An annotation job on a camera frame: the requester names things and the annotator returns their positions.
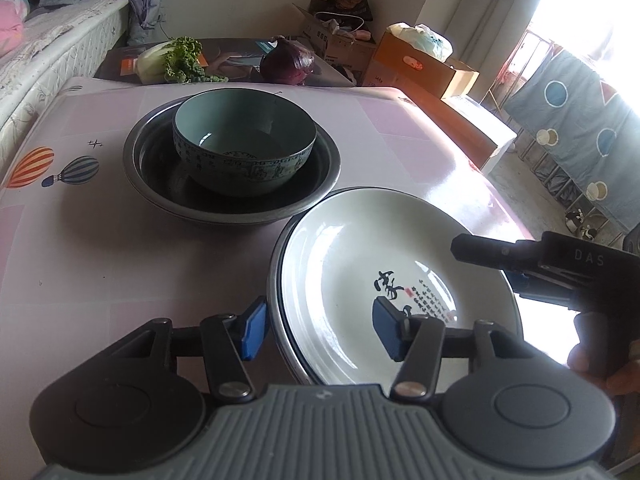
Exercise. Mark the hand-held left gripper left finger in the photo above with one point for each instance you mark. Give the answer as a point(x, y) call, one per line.
point(252, 327)

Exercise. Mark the white plastic bag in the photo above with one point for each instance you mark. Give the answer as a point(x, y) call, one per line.
point(422, 40)

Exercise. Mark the blue cloth with circles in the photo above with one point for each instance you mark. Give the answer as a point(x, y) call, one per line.
point(575, 125)

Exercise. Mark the large steel plate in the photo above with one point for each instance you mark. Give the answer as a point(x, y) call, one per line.
point(276, 310)

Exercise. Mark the white and orange box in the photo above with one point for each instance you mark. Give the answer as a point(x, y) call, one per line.
point(492, 135)

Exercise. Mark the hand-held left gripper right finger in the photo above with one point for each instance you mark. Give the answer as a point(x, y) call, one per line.
point(390, 330)

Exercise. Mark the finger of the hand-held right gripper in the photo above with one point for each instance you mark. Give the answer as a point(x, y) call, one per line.
point(495, 250)
point(540, 287)

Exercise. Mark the dark brown bag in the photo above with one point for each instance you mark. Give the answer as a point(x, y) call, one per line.
point(352, 5)

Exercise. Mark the person's right hand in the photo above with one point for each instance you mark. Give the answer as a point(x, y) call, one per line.
point(625, 382)

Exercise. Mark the napa cabbage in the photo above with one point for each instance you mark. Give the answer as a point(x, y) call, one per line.
point(165, 60)

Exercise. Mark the teal ceramic bowl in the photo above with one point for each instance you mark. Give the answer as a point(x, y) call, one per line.
point(240, 160)

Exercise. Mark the white calligraphy ceramic plate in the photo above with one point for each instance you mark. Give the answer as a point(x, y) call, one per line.
point(350, 245)

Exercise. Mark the dark printed flat box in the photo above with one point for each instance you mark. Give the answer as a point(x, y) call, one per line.
point(235, 62)

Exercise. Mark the pink floral quilt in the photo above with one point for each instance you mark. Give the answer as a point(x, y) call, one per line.
point(10, 20)

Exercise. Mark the bed with white mattress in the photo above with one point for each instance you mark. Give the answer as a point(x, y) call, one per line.
point(60, 45)

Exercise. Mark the open brown cardboard box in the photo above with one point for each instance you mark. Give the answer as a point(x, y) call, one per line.
point(345, 47)

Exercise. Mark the orange cardboard box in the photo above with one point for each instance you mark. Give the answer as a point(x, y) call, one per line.
point(400, 72)

